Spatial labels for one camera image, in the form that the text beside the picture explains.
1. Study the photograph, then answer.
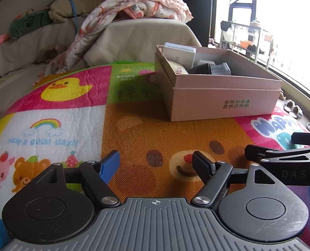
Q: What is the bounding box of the dark grey cylinder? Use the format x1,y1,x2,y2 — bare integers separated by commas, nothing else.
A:
189,60,216,75

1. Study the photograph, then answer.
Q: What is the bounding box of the colourful play mat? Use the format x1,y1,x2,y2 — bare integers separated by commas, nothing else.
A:
0,62,310,251

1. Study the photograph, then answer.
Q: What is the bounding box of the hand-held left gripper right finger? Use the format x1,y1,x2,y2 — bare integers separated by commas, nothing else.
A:
192,151,276,210

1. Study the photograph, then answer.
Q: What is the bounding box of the printed blanket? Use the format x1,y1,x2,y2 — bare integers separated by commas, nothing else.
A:
44,0,193,75

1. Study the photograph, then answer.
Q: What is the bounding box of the beige pillow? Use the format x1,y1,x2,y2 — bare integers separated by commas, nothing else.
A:
49,0,103,23

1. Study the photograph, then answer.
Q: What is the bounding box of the white packaging box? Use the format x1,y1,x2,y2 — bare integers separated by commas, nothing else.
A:
162,42,197,68

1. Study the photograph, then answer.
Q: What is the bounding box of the green plush pillow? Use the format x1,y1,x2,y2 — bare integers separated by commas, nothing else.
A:
9,8,53,40

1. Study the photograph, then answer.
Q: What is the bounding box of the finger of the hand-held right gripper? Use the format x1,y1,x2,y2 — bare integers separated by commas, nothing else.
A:
292,132,310,145
244,144,310,163

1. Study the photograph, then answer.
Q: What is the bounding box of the white charger plug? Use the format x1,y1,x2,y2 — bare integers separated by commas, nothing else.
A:
209,63,231,76

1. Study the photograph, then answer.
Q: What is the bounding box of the metal rack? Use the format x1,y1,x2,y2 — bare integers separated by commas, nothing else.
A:
219,22,274,70

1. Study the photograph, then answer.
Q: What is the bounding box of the black window frame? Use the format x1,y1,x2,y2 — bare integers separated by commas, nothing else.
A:
215,0,310,105

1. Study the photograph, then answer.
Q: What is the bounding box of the beige sofa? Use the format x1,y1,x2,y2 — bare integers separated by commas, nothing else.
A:
0,0,201,95

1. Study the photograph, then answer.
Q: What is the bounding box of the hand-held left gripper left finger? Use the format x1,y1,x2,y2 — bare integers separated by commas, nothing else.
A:
38,151,122,209

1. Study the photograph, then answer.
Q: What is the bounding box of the pink cardboard box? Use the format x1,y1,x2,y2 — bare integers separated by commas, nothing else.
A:
154,44,282,122

